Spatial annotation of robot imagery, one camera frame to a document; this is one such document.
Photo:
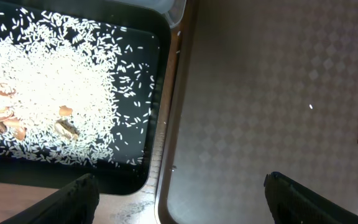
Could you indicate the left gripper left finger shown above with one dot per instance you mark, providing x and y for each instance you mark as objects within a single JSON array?
[{"x": 72, "y": 204}]

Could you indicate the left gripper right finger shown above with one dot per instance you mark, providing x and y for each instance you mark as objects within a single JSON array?
[{"x": 291, "y": 203}]

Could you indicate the black food waste tray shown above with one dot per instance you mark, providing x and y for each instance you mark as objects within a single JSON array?
[{"x": 123, "y": 180}]

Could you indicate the clear plastic waste bin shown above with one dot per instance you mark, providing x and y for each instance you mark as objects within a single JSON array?
[{"x": 171, "y": 10}]

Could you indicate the spilled rice pile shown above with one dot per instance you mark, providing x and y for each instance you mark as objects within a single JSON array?
[{"x": 74, "y": 91}]

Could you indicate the dark brown serving tray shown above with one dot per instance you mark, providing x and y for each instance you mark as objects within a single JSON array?
[{"x": 271, "y": 86}]

